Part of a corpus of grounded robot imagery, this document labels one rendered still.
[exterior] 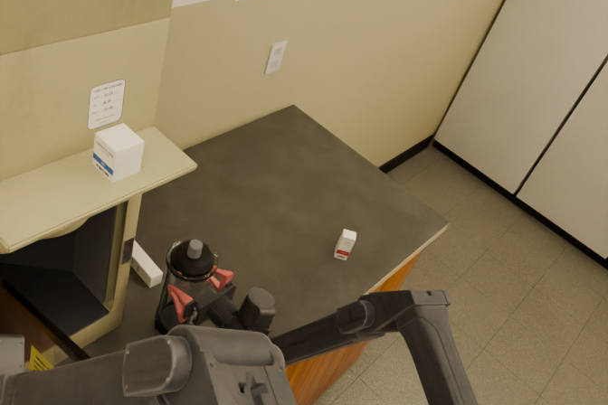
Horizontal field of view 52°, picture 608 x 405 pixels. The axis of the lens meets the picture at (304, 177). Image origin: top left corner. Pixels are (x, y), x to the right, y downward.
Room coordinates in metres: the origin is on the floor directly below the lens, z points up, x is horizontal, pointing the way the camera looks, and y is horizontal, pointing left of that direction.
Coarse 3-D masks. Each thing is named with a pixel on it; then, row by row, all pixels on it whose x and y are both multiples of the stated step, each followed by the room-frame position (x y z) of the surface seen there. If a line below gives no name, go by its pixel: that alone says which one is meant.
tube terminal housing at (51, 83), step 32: (128, 32) 0.76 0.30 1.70; (160, 32) 0.81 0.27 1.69; (0, 64) 0.59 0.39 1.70; (32, 64) 0.63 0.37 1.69; (64, 64) 0.67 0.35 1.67; (96, 64) 0.71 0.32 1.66; (128, 64) 0.76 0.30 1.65; (160, 64) 0.82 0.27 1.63; (0, 96) 0.59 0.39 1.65; (32, 96) 0.63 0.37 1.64; (64, 96) 0.67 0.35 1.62; (128, 96) 0.77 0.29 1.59; (0, 128) 0.59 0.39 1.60; (32, 128) 0.63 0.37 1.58; (64, 128) 0.67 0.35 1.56; (96, 128) 0.72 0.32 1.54; (0, 160) 0.59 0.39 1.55; (32, 160) 0.63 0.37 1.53; (128, 224) 0.80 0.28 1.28
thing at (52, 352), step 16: (0, 288) 0.51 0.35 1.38; (0, 304) 0.51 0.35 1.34; (16, 304) 0.50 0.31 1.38; (0, 320) 0.52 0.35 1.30; (16, 320) 0.50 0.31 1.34; (32, 320) 0.49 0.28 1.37; (32, 336) 0.49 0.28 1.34; (48, 336) 0.47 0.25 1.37; (48, 352) 0.47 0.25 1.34; (64, 352) 0.46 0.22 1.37; (80, 352) 0.46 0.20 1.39
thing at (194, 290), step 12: (180, 240) 0.91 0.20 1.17; (168, 252) 0.87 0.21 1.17; (168, 264) 0.84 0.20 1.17; (216, 264) 0.89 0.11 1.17; (168, 276) 0.85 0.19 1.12; (180, 276) 0.83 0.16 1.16; (192, 276) 0.83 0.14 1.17; (204, 276) 0.85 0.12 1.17; (180, 288) 0.83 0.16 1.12; (192, 288) 0.84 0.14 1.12; (204, 288) 0.87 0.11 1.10; (168, 300) 0.84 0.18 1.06; (168, 312) 0.83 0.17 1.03; (192, 312) 0.85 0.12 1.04; (168, 324) 0.83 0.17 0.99; (180, 324) 0.84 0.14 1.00; (192, 324) 0.86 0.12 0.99
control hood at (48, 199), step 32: (64, 160) 0.67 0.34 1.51; (160, 160) 0.74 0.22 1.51; (192, 160) 0.77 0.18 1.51; (0, 192) 0.57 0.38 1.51; (32, 192) 0.59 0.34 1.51; (64, 192) 0.61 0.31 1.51; (96, 192) 0.63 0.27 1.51; (128, 192) 0.65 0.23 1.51; (0, 224) 0.52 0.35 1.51; (32, 224) 0.53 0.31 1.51; (64, 224) 0.56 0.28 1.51
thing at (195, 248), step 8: (192, 240) 0.88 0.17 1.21; (176, 248) 0.88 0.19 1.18; (184, 248) 0.88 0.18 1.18; (192, 248) 0.87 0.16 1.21; (200, 248) 0.87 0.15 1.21; (208, 248) 0.91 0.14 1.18; (176, 256) 0.86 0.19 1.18; (184, 256) 0.86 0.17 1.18; (192, 256) 0.87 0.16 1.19; (200, 256) 0.88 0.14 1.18; (208, 256) 0.89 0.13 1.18; (176, 264) 0.84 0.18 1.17; (184, 264) 0.84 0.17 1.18; (192, 264) 0.85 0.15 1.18; (200, 264) 0.86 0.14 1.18; (208, 264) 0.87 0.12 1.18; (184, 272) 0.83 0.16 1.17; (192, 272) 0.84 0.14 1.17; (200, 272) 0.85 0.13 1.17
